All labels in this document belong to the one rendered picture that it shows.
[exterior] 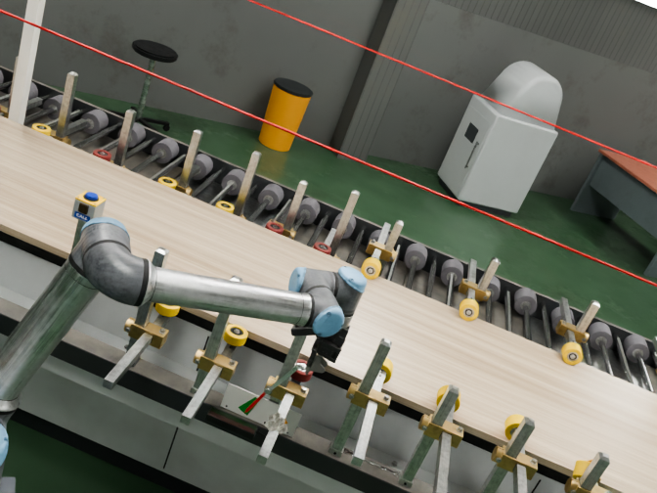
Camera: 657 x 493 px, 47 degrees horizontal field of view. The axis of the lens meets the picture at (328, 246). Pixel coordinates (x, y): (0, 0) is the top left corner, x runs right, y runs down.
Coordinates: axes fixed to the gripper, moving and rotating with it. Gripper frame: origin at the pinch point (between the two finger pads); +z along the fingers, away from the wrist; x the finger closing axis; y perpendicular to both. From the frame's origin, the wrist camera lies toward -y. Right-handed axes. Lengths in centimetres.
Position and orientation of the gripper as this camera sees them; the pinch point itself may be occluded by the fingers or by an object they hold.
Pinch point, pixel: (305, 370)
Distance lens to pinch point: 233.0
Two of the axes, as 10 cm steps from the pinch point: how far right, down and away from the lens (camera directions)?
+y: 9.2, 3.9, -0.4
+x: 2.0, -3.8, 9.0
